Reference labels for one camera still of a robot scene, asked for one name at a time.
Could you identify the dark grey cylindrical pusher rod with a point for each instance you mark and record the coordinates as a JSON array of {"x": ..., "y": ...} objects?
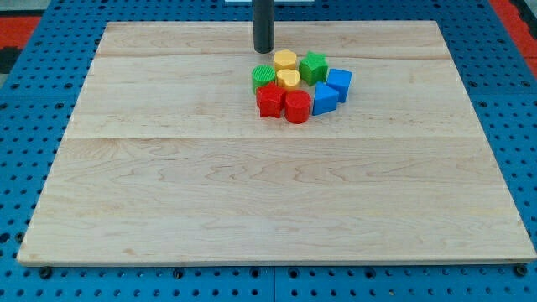
[{"x": 263, "y": 25}]

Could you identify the yellow hexagon block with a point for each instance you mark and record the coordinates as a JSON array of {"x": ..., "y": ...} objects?
[{"x": 284, "y": 59}]

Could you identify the green star block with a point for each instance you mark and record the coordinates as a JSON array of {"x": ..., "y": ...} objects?
[{"x": 313, "y": 68}]

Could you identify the red star block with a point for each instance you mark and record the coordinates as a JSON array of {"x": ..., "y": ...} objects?
[{"x": 270, "y": 100}]

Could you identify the green ribbed cylinder block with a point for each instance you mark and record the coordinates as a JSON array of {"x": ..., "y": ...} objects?
[{"x": 262, "y": 75}]

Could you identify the yellow heart block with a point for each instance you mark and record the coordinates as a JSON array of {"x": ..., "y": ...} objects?
[{"x": 288, "y": 79}]

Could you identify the red cylinder block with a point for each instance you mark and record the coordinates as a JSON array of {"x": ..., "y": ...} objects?
[{"x": 297, "y": 106}]

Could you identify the blue cube block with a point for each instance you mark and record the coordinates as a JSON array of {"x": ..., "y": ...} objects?
[{"x": 340, "y": 80}]

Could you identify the blue triangular prism block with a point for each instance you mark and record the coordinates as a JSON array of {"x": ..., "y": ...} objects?
[{"x": 325, "y": 99}]

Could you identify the light wooden board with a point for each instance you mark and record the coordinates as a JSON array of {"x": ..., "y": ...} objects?
[{"x": 166, "y": 161}]

